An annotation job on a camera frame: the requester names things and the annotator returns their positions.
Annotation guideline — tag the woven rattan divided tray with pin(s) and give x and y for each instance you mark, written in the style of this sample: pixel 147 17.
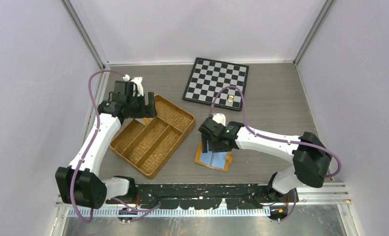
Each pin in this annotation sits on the woven rattan divided tray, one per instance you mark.
pixel 149 145

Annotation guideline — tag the black white chessboard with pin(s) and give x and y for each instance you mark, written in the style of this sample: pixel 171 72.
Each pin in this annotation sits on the black white chessboard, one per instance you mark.
pixel 213 81

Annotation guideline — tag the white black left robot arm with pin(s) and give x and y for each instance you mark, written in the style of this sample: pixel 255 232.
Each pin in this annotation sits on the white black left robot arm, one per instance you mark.
pixel 79 183

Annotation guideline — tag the orange leather card holder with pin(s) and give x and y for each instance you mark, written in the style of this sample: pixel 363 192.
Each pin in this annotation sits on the orange leather card holder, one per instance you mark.
pixel 214 160

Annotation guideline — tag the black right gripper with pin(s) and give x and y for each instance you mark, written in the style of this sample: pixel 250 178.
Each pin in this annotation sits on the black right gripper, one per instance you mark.
pixel 211 147

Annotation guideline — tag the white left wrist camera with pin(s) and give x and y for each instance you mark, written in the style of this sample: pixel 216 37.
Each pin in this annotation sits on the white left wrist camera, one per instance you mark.
pixel 138 88

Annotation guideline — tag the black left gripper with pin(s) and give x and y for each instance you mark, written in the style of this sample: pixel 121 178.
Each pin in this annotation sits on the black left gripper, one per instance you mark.
pixel 147 111

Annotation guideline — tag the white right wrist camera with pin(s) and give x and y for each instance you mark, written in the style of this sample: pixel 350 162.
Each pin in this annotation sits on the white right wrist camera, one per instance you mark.
pixel 219 118

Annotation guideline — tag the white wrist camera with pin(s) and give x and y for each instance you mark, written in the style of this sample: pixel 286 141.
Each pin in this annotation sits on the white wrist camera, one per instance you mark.
pixel 138 88
pixel 219 118

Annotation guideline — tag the aluminium slotted rail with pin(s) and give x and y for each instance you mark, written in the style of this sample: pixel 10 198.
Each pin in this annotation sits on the aluminium slotted rail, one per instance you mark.
pixel 222 211

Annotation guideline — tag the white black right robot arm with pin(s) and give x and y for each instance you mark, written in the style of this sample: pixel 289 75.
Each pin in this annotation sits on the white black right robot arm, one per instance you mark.
pixel 309 158

